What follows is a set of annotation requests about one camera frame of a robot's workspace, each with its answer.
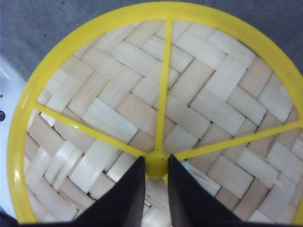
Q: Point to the woven bamboo steamer lid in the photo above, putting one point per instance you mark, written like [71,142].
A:
[153,80]

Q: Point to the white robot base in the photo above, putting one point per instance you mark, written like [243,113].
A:
[11,86]

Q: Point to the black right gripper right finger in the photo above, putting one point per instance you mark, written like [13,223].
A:
[191,205]

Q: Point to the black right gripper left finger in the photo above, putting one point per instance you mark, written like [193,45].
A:
[122,206]

